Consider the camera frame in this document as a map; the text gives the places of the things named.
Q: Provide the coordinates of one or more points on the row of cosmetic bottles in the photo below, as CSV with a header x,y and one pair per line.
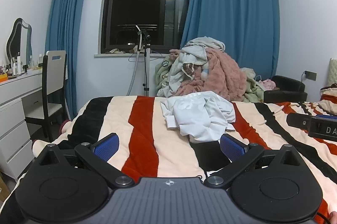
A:
x,y
18,66

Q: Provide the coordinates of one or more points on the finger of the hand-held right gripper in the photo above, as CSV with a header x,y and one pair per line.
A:
x,y
326,117
298,121

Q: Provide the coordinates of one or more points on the blue curtain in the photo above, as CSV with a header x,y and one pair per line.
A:
x,y
231,16
65,29

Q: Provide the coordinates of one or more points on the cream padded headboard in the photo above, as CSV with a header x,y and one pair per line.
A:
x,y
333,71

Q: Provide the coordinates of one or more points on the grey hoodie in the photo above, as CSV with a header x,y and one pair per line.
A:
x,y
192,53

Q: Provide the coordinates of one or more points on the striped blanket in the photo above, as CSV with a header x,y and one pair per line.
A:
x,y
168,150

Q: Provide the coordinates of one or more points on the black armchair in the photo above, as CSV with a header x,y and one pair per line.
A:
x,y
287,87

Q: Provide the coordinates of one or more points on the green printed blanket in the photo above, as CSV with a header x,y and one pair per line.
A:
x,y
163,74

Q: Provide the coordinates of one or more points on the white vanity desk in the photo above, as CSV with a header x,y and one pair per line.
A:
x,y
13,121

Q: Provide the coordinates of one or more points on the pale green blanket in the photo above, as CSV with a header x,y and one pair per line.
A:
x,y
254,90

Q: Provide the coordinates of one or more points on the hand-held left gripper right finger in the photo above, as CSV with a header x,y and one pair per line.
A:
x,y
231,146

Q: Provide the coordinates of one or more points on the pink fluffy blanket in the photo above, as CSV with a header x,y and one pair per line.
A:
x,y
223,74

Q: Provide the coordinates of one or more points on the garment steamer stand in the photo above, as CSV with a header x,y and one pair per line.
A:
x,y
147,69

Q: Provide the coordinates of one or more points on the cardboard box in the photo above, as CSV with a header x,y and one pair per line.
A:
x,y
2,187

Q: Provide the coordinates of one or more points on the small pink garment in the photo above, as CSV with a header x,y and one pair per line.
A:
x,y
268,84

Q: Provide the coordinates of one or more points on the dark window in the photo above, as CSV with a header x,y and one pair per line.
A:
x,y
137,3

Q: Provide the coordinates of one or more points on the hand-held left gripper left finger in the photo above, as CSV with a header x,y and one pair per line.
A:
x,y
106,147

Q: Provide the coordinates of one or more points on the white garment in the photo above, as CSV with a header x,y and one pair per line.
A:
x,y
194,116

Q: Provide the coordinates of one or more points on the cloth on window sill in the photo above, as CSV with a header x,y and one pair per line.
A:
x,y
115,51

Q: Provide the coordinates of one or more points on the black and white chair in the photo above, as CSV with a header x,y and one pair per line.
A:
x,y
54,74

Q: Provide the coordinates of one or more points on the wavy vanity mirror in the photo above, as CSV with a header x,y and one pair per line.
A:
x,y
18,40

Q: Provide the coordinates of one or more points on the black wall socket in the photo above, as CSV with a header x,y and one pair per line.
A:
x,y
310,76

